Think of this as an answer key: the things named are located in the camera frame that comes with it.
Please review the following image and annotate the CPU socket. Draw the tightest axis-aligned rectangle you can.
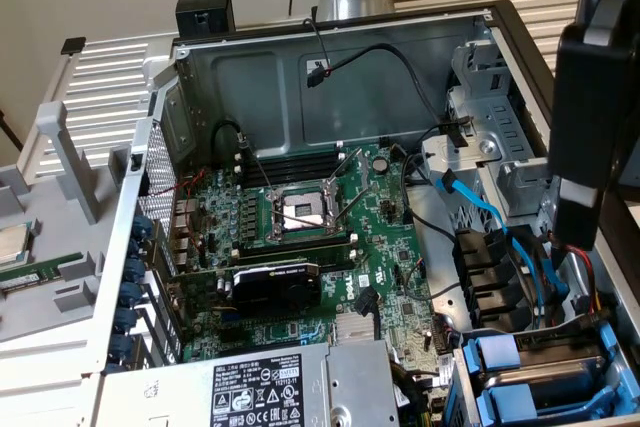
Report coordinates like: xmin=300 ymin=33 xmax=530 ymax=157
xmin=264 ymin=181 xmax=346 ymax=248

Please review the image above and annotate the black graphics card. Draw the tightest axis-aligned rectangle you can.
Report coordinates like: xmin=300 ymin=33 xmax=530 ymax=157
xmin=172 ymin=255 xmax=324 ymax=321

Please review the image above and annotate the white case fixture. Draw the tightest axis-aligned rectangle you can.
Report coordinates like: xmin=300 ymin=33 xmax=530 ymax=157
xmin=0 ymin=326 xmax=106 ymax=427

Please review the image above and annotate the green motherboard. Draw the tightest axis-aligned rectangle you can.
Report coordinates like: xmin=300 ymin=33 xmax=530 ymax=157
xmin=167 ymin=139 xmax=451 ymax=388

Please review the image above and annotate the grey parts rack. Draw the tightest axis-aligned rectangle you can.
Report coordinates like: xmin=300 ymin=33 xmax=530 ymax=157
xmin=0 ymin=100 xmax=136 ymax=346

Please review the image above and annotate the blue data wire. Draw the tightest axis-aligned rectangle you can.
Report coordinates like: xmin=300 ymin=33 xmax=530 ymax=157
xmin=435 ymin=169 xmax=569 ymax=298

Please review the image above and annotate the thin black red wire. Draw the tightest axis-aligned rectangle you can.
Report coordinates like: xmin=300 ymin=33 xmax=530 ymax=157
xmin=302 ymin=16 xmax=334 ymax=77

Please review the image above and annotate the metal socket cover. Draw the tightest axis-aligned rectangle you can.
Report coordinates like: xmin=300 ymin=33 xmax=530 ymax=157
xmin=327 ymin=146 xmax=372 ymax=198

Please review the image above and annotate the black wire loop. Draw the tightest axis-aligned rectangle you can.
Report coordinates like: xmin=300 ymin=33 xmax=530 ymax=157
xmin=210 ymin=119 xmax=251 ymax=168

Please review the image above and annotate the black clamp block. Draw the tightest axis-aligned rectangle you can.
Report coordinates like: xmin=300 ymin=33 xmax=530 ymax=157
xmin=174 ymin=0 xmax=236 ymax=41

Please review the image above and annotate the silver CPU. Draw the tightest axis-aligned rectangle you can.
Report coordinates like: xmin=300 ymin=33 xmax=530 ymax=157
xmin=0 ymin=220 xmax=36 ymax=268

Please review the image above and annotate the black plastic air duct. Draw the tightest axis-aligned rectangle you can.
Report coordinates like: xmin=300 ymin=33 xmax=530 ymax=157
xmin=452 ymin=226 xmax=539 ymax=333

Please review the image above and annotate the black flat connector cable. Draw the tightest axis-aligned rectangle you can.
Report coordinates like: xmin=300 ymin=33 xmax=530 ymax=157
xmin=353 ymin=287 xmax=382 ymax=343

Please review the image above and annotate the hard drive in blue caddy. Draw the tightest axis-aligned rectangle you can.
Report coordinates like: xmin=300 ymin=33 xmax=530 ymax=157
xmin=452 ymin=310 xmax=640 ymax=427

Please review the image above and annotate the green RAM stick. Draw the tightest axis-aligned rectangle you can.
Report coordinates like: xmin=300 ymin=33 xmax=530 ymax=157
xmin=0 ymin=252 xmax=84 ymax=292

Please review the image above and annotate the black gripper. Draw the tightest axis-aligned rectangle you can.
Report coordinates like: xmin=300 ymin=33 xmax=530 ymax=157
xmin=547 ymin=21 xmax=634 ymax=251

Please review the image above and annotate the black wire with connector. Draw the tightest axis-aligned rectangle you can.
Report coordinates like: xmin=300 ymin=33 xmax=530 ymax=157
xmin=305 ymin=43 xmax=474 ymax=148

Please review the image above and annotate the red yellow power wire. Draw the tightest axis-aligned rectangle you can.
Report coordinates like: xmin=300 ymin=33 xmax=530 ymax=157
xmin=549 ymin=241 xmax=609 ymax=321

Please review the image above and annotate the metal locking lever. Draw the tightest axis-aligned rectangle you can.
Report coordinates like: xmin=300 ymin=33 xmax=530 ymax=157
xmin=238 ymin=132 xmax=275 ymax=194
xmin=332 ymin=179 xmax=371 ymax=228

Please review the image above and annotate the blue disk caddy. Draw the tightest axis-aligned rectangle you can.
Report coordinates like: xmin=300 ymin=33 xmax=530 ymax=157
xmin=474 ymin=380 xmax=626 ymax=421

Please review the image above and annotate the black RAM slot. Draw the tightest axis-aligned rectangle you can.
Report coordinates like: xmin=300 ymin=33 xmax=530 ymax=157
xmin=237 ymin=249 xmax=357 ymax=271
xmin=242 ymin=162 xmax=346 ymax=184
xmin=233 ymin=238 xmax=357 ymax=256
xmin=243 ymin=150 xmax=345 ymax=168

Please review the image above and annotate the silver chipset heatsink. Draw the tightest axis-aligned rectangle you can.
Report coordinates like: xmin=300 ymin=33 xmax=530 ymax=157
xmin=333 ymin=314 xmax=376 ymax=346

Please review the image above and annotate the black motherboard cable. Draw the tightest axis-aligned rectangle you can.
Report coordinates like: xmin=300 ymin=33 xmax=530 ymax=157
xmin=402 ymin=151 xmax=459 ymax=243

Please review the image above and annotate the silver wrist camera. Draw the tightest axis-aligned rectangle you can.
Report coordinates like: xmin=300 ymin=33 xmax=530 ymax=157
xmin=582 ymin=0 xmax=630 ymax=48

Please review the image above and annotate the silver optical drive cage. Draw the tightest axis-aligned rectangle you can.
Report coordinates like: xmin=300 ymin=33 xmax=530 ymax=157
xmin=447 ymin=26 xmax=551 ymax=221

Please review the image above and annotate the silver power supply with label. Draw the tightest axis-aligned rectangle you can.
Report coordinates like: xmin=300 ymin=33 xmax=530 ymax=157
xmin=97 ymin=339 xmax=401 ymax=427

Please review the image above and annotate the open grey PC case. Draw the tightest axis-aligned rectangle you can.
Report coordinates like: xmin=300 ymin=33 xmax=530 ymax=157
xmin=82 ymin=0 xmax=640 ymax=427

